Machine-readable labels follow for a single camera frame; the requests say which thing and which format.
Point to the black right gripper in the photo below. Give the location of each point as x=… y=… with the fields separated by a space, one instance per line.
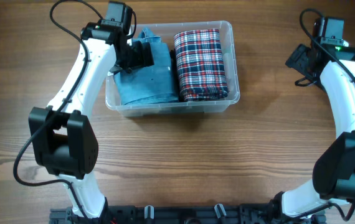
x=296 y=60

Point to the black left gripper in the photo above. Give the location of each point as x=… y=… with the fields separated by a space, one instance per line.
x=144 y=56

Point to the blue denim jeans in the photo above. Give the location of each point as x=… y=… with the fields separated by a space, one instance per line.
x=149 y=85

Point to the red blue plaid cloth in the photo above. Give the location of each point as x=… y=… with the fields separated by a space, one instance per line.
x=200 y=65

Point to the black cloth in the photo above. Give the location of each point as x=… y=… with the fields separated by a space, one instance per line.
x=175 y=73

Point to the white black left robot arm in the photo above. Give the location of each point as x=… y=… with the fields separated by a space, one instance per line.
x=61 y=134

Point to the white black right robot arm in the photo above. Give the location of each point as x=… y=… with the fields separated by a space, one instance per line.
x=328 y=63

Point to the clear plastic storage container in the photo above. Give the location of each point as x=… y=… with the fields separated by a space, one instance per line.
x=167 y=32

